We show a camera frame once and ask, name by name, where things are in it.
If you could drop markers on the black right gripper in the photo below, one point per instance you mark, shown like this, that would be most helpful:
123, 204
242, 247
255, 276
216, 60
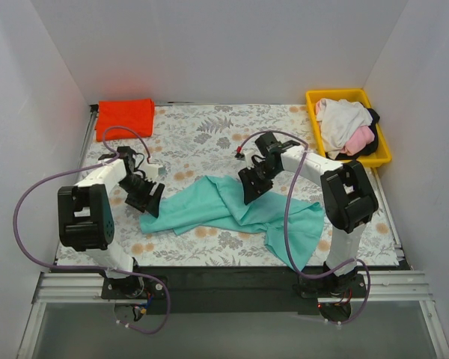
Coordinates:
256, 180

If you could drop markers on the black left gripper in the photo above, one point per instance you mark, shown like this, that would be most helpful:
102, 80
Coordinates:
145, 191

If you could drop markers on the teal t shirt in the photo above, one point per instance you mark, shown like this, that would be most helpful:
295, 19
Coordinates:
218, 202

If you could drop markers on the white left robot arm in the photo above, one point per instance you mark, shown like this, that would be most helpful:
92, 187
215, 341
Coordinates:
85, 217

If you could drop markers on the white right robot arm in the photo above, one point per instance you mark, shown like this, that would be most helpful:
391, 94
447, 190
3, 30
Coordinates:
349, 201

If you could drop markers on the floral table cloth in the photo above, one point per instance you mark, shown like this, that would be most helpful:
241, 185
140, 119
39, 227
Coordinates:
196, 140

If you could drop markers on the folded orange t shirt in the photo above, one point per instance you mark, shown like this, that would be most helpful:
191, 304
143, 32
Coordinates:
137, 114

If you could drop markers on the white t shirt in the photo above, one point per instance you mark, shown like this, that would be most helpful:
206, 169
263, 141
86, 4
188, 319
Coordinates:
339, 121

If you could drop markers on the pink t shirt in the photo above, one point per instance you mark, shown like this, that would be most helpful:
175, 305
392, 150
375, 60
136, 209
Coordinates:
358, 141

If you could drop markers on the yellow plastic bin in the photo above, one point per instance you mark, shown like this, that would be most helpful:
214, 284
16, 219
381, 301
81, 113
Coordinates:
381, 156

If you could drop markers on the black t shirt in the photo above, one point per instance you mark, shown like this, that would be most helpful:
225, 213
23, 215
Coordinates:
370, 148

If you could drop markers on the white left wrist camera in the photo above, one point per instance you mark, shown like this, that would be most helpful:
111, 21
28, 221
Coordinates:
153, 171

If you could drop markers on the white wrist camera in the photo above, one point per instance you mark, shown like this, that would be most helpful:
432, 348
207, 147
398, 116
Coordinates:
153, 171
245, 155

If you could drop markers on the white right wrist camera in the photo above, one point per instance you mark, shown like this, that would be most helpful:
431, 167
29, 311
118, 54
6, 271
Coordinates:
245, 155

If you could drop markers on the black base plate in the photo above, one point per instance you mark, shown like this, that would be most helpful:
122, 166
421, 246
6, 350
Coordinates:
228, 289

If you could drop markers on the aluminium rail frame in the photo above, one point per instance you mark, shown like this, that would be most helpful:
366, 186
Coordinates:
386, 285

